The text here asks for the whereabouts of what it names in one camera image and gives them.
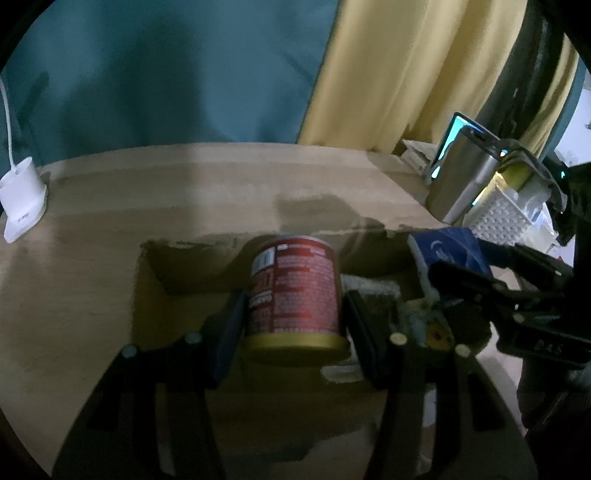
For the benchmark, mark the teal curtain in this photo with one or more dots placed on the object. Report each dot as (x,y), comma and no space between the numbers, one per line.
(161,69)

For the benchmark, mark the person's right hand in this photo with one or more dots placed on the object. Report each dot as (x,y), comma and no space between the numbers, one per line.
(549,397)

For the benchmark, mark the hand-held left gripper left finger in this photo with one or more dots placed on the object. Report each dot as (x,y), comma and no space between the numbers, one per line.
(228,337)

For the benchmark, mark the dark grey curtain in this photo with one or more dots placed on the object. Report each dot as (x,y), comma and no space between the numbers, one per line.
(526,69)

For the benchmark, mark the dark grey cloth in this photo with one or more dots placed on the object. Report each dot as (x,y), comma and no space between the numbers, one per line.
(535,159)

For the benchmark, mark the white paper stack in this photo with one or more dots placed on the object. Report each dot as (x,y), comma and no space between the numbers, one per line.
(415,154)

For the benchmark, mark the cardboard box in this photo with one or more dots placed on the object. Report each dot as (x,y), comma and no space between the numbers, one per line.
(277,406)

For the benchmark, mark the capybara print packet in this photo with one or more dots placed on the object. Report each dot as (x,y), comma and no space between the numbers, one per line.
(434,334)

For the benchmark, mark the white desk lamp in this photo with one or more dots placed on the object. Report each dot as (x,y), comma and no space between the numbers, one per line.
(18,198)

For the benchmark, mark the blue tissue pack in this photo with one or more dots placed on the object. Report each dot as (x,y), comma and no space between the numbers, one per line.
(443,249)

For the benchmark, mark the white plastic bag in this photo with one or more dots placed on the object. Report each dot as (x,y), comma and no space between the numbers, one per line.
(540,217)

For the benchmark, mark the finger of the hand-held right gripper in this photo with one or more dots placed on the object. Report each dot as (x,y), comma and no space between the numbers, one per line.
(461,278)
(498,253)

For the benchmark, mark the red can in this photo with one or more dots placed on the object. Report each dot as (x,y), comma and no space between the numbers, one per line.
(295,295)

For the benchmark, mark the steel tumbler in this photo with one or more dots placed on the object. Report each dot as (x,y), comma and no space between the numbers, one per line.
(455,184)

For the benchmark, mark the yellow curtain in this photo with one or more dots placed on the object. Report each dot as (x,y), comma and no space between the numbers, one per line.
(406,69)

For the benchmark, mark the yellow bottle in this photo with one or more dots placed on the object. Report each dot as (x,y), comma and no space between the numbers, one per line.
(517,173)

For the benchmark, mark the white perforated basket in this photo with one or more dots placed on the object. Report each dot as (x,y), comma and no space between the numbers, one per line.
(496,217)

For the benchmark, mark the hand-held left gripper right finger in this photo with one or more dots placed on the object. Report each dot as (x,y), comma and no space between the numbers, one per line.
(364,341)

